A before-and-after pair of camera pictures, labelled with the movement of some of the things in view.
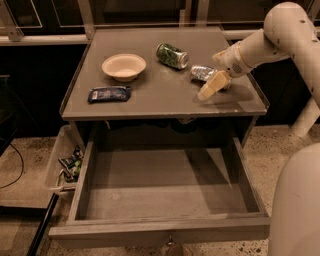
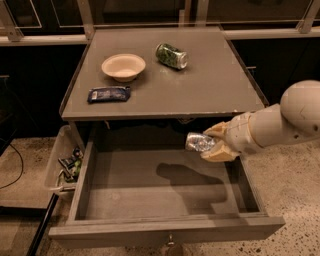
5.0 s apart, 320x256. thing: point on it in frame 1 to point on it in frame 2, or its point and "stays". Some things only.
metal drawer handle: [171, 241] stays
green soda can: [172, 56] stays
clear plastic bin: [64, 160] stays
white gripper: [232, 62] to [239, 134]
